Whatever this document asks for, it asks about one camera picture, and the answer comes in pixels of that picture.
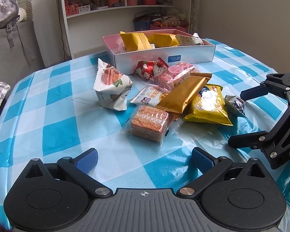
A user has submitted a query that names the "clear pink rice cake packet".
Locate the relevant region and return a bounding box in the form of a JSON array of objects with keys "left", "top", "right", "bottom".
[{"left": 153, "top": 61, "right": 199, "bottom": 91}]

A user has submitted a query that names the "gold wafer packet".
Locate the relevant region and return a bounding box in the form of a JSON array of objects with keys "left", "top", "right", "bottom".
[{"left": 157, "top": 72, "right": 212, "bottom": 114}]

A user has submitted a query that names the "white green print nut packet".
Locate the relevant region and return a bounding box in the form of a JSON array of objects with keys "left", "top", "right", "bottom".
[{"left": 175, "top": 32, "right": 205, "bottom": 46}]

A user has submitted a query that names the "small blue-white candy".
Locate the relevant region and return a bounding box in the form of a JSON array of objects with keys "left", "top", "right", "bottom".
[{"left": 224, "top": 95, "right": 247, "bottom": 118}]

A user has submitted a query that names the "white shelf unit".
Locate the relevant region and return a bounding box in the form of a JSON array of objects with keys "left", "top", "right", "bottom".
[{"left": 57, "top": 0, "right": 194, "bottom": 61}]

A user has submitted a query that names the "silver backpack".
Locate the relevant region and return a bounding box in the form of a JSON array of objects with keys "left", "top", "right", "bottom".
[{"left": 0, "top": 0, "right": 20, "bottom": 32}]

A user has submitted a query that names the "white pecan print packet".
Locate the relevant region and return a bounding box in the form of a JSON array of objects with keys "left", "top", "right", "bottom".
[{"left": 94, "top": 58, "right": 133, "bottom": 112}]

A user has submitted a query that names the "clear orange cracker packet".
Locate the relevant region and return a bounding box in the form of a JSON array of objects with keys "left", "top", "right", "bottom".
[{"left": 122, "top": 104, "right": 178, "bottom": 147}]

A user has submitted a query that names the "pink cardboard box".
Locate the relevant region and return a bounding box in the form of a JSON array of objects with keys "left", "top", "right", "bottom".
[{"left": 102, "top": 28, "right": 216, "bottom": 75}]

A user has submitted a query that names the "pink perforated basket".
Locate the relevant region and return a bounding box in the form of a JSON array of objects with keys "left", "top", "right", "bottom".
[{"left": 64, "top": 3, "right": 79, "bottom": 17}]

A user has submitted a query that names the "large pink-red basket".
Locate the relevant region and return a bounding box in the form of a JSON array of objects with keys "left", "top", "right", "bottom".
[{"left": 150, "top": 24, "right": 190, "bottom": 34}]

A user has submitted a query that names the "yellow snack packet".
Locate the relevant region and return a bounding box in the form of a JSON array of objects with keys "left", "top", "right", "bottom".
[
  {"left": 147, "top": 33, "right": 180, "bottom": 48},
  {"left": 119, "top": 31, "right": 155, "bottom": 52}
]

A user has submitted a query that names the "black cable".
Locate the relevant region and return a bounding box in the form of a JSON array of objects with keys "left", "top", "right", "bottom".
[{"left": 60, "top": 17, "right": 66, "bottom": 61}]

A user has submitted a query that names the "red candy packet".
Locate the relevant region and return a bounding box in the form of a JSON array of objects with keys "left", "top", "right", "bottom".
[{"left": 135, "top": 57, "right": 170, "bottom": 82}]

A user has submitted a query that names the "white orange-print snack packet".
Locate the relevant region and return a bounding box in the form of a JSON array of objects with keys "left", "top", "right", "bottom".
[{"left": 130, "top": 85, "right": 171, "bottom": 108}]

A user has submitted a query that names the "grey sofa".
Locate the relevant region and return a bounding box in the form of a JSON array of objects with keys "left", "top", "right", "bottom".
[{"left": 0, "top": 19, "right": 45, "bottom": 84}]

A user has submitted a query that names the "blue checked tablecloth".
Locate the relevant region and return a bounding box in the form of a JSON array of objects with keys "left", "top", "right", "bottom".
[{"left": 0, "top": 37, "right": 290, "bottom": 232}]

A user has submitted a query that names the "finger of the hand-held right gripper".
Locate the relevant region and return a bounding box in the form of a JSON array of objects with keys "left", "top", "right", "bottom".
[
  {"left": 228, "top": 103, "right": 290, "bottom": 153},
  {"left": 240, "top": 73, "right": 290, "bottom": 100}
]

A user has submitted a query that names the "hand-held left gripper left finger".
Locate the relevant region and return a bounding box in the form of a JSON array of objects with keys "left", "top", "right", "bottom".
[{"left": 19, "top": 148, "right": 113, "bottom": 199}]

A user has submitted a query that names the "yellow chip bag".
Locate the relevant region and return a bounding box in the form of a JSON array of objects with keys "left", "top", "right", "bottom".
[{"left": 183, "top": 84, "right": 234, "bottom": 126}]

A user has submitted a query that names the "beige plush toy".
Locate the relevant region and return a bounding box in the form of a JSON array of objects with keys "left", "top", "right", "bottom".
[{"left": 167, "top": 8, "right": 187, "bottom": 21}]

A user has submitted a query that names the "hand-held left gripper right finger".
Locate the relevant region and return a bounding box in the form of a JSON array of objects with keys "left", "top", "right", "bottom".
[{"left": 177, "top": 147, "right": 272, "bottom": 199}]

